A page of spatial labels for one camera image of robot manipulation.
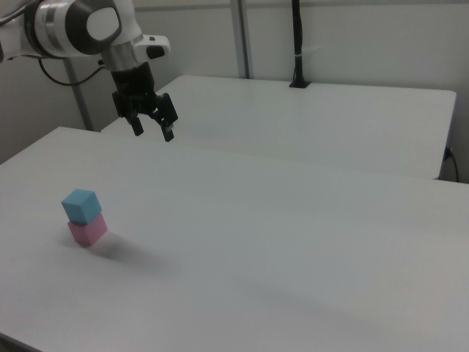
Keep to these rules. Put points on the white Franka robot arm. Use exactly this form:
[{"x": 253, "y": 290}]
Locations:
[{"x": 62, "y": 29}]

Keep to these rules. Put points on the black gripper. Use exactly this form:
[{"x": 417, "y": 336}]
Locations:
[{"x": 133, "y": 89}]

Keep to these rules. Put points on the white side table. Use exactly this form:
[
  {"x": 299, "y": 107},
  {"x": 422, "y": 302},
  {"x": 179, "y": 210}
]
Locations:
[{"x": 311, "y": 121}]

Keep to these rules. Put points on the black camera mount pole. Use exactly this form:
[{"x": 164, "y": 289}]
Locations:
[{"x": 298, "y": 44}]

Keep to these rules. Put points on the grey aluminium frame post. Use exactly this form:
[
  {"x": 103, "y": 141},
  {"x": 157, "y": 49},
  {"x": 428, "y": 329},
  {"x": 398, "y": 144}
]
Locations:
[
  {"x": 81, "y": 99},
  {"x": 242, "y": 36}
]

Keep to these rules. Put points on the blue cube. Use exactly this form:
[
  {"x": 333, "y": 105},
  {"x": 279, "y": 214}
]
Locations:
[{"x": 81, "y": 208}]

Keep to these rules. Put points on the pink cube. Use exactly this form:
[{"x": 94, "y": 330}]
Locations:
[{"x": 89, "y": 231}]

